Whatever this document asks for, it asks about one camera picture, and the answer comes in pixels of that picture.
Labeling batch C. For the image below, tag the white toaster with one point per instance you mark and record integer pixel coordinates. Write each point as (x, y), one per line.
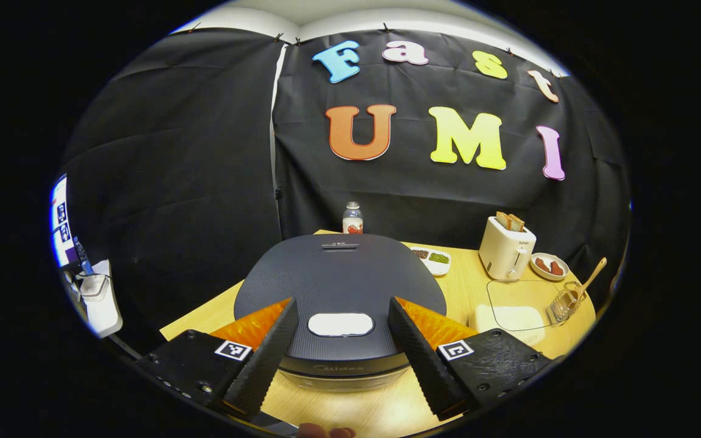
(502, 249)

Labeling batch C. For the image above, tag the white round plate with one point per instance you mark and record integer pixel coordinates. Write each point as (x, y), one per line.
(542, 276)

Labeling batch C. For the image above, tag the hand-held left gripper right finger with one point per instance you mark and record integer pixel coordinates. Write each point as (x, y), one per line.
(423, 365)

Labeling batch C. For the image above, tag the white divided dish of beans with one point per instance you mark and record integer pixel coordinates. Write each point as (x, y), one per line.
(432, 267)

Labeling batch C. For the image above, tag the small clear bottle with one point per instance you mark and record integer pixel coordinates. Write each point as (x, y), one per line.
(352, 222)

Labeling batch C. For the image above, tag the brown meat piece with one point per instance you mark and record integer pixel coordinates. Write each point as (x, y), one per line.
(543, 264)
(557, 269)

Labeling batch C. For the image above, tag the computer screen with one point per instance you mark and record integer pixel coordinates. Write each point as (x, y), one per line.
(60, 213)

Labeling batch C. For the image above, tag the white box device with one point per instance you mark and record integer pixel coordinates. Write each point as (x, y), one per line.
(104, 310)

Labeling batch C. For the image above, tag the dark grey rice cooker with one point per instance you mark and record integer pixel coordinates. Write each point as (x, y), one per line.
(338, 274)

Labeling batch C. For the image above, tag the clear box of white rice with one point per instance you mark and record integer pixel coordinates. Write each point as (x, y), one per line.
(509, 316)

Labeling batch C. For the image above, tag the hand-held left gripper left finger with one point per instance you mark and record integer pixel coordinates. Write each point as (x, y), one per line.
(265, 365)

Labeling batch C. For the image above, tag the toast slice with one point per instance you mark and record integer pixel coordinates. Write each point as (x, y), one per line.
(516, 222)
(502, 220)

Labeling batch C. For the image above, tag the wooden spoon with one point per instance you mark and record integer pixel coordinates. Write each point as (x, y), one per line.
(594, 274)

